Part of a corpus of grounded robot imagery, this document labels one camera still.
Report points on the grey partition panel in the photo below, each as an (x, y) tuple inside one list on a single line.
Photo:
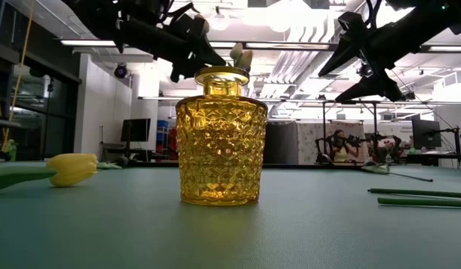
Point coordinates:
[(281, 143)]

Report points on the person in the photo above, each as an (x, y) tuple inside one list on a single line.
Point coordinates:
[(342, 149)]

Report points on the black monitor on arm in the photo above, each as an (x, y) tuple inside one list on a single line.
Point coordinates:
[(426, 133)]

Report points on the blue storage bins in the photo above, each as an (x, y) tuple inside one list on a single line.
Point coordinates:
[(162, 130)]

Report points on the long ceiling light bar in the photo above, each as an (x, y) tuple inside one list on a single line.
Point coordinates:
[(448, 48), (88, 43), (222, 44), (286, 46)]

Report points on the black table frame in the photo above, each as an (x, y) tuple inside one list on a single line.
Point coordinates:
[(290, 166)]

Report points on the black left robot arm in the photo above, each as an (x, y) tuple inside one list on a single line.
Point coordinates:
[(103, 15)]

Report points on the red storage cabinet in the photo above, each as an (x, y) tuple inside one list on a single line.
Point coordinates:
[(172, 137)]

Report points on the teal table mat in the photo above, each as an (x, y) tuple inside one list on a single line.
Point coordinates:
[(230, 239)]

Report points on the dark low desk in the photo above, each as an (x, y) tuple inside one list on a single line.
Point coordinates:
[(140, 154)]

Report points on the black ceiling spotlight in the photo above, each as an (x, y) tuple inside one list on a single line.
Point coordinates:
[(364, 70), (120, 71)]

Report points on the cream artificial tulip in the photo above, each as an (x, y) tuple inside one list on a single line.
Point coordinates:
[(242, 56)]

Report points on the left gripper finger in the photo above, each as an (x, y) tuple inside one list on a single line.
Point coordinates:
[(211, 54)]

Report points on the black monitor on stand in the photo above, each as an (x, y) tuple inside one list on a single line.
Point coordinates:
[(135, 130)]

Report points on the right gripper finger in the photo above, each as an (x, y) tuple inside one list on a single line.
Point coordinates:
[(351, 33), (379, 87)]

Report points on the red flowers in vase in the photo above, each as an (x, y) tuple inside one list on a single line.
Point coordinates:
[(388, 151)]

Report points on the white patterned curtain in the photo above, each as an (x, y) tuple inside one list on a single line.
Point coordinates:
[(310, 143)]

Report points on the black metal gantry frame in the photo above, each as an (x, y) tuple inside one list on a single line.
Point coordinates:
[(324, 123)]

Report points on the green flower stems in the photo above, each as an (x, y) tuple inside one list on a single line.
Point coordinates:
[(420, 193)]

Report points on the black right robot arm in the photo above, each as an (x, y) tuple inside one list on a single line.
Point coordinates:
[(458, 15)]

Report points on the thin yellow pole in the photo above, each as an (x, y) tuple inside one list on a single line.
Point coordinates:
[(20, 74)]

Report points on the black desk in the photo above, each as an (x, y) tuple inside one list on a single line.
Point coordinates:
[(432, 156)]

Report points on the yellow glass vase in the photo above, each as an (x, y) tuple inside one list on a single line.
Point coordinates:
[(222, 149)]

